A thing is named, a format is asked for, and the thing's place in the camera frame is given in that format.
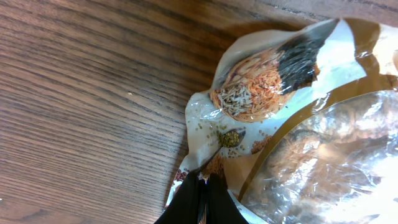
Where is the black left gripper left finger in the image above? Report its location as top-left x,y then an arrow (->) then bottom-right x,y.
155,172 -> 206,224

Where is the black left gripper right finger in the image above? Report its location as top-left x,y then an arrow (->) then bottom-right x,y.
206,174 -> 248,224

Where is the brown white snack bag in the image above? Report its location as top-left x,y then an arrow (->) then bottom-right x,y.
168,18 -> 397,223

